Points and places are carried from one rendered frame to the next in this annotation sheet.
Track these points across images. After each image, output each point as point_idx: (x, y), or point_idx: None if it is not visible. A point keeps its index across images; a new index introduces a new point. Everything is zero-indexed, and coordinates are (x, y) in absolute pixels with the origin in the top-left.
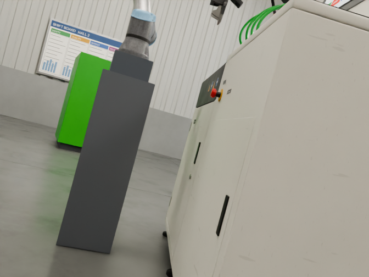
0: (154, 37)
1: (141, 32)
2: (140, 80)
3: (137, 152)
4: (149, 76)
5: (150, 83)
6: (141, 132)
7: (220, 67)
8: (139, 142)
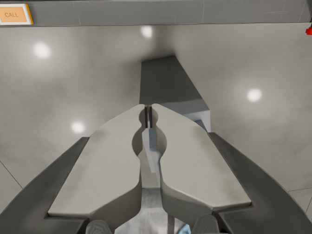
0: (145, 193)
1: None
2: (210, 126)
3: (189, 78)
4: (203, 124)
5: (209, 115)
6: (194, 85)
7: (274, 22)
8: (191, 81)
